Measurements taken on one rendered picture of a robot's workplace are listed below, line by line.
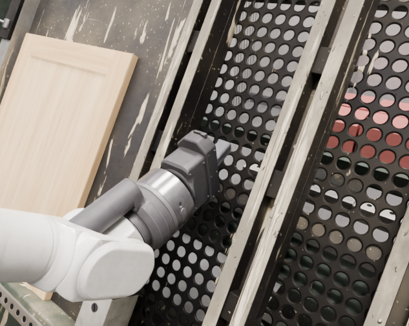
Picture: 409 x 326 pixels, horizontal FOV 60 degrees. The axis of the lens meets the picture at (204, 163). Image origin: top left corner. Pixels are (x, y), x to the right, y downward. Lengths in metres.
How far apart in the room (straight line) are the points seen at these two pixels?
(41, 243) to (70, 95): 0.60
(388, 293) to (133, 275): 0.29
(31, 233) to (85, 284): 0.07
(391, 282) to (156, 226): 0.28
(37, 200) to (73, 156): 0.15
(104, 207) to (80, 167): 0.42
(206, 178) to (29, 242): 0.27
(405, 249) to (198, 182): 0.27
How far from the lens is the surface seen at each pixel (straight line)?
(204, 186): 0.53
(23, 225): 0.35
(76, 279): 0.38
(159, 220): 0.45
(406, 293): 0.51
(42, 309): 0.86
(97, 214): 0.41
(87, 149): 0.82
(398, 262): 0.47
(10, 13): 1.21
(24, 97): 1.08
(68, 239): 0.37
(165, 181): 0.47
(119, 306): 0.69
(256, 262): 0.51
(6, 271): 0.35
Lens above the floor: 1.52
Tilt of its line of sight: 29 degrees down
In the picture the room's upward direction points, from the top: straight up
